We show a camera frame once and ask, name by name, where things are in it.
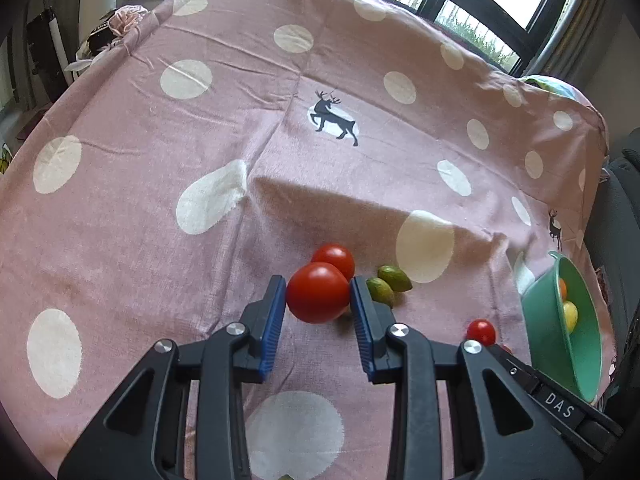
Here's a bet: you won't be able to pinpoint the small green oval fruit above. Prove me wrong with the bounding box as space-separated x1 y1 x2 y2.
366 278 394 306
377 265 413 293

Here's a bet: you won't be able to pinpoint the pink polka-dot tablecloth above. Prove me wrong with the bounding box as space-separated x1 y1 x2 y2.
0 0 613 480

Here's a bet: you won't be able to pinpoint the red cherry tomato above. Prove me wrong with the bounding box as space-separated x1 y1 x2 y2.
286 262 351 324
466 319 497 347
311 244 356 281

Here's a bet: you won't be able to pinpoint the crumpled pink cloth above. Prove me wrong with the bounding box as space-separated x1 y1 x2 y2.
107 5 151 36

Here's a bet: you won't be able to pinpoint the green balcony plants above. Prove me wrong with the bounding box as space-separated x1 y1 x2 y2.
335 0 516 66

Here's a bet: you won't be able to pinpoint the grey curtain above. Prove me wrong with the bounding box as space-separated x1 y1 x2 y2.
535 0 626 81

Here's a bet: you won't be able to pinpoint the colourful cushion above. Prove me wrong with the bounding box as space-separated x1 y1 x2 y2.
520 74 583 108

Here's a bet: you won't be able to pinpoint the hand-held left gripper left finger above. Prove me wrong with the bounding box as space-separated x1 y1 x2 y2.
57 275 287 480

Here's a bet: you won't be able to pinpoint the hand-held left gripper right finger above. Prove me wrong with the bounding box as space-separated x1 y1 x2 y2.
349 275 586 480

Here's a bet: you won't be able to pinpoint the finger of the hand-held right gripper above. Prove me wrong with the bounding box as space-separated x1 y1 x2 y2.
487 344 540 403

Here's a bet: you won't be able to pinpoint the green bowl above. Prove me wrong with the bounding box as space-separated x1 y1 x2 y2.
520 251 603 403

